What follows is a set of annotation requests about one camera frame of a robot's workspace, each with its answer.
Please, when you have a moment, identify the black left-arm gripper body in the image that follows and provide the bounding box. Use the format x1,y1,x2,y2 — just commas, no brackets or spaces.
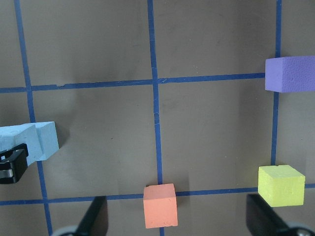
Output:
0,143,29,184

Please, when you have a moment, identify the yellow foam block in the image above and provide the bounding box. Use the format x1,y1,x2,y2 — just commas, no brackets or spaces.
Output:
258,165,306,207

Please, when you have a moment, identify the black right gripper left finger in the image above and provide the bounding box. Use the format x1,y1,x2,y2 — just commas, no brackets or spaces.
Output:
75,196,108,236

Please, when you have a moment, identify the purple foam block centre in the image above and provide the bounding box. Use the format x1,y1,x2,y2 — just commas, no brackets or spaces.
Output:
265,56,315,93

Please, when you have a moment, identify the orange foam block left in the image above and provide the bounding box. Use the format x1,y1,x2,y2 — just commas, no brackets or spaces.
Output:
143,183,178,229

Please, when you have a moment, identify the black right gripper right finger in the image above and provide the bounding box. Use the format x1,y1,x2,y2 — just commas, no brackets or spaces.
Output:
246,194,291,236

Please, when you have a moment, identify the light blue foam block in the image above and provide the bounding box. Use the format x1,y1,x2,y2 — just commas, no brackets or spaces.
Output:
35,121,59,161
0,123,43,165

